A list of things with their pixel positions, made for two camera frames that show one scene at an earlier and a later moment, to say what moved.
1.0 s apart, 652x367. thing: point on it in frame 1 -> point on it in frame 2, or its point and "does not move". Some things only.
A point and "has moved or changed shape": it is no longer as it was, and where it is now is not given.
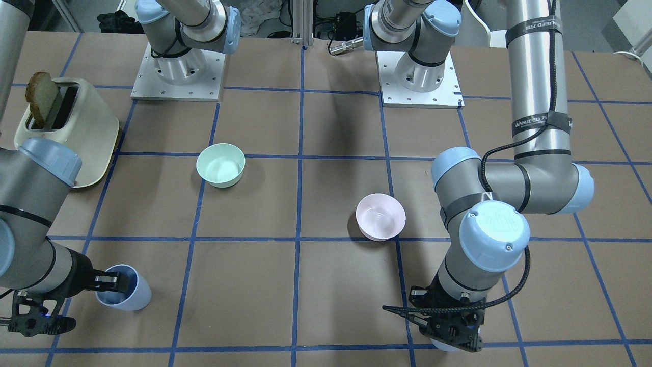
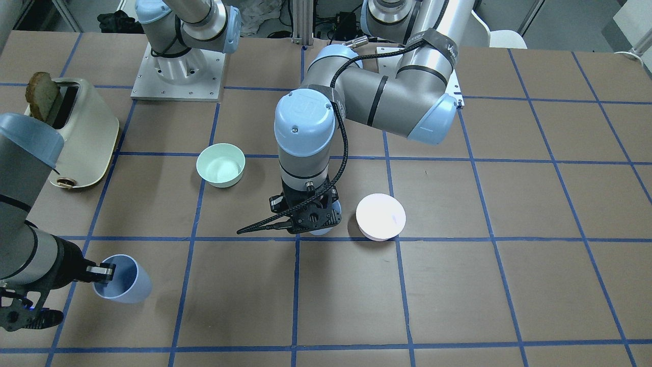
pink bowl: [380, 216] does not move
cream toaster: [81, 119] does not move
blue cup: [443, 346] -> [336, 205]
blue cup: [137, 295] has moved or changed shape
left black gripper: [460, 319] -> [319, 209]
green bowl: [221, 165] does not move
